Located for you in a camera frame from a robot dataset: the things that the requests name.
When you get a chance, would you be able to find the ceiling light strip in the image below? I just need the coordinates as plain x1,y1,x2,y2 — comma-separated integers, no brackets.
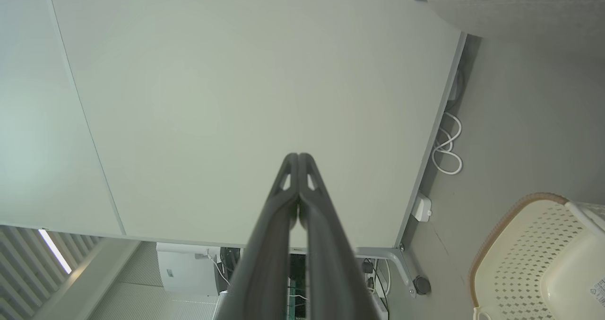
37,229,73,275

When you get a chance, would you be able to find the white coiled cable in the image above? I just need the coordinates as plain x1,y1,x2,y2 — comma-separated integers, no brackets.
431,111,464,176

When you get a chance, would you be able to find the wide white partition panel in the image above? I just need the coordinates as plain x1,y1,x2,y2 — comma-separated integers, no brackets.
46,0,468,251

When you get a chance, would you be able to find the grey fabric sofa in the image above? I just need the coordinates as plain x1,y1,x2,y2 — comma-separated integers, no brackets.
423,0,605,39

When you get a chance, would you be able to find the cream perforated laundry basket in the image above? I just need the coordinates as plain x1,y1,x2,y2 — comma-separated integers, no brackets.
469,192,605,320

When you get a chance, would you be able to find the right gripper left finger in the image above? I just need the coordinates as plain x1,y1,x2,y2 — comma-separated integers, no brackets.
215,153,300,320

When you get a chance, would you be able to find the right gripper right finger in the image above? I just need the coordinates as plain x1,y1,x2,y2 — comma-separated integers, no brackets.
298,153,379,320

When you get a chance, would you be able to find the white power strip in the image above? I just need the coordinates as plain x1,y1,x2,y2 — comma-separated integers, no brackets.
411,191,432,223

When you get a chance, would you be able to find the grey partition leg with caster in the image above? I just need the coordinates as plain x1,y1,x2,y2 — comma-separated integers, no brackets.
354,245,432,297

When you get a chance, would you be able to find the white appliance cabinet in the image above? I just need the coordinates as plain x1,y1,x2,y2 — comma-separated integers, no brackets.
156,242,224,298

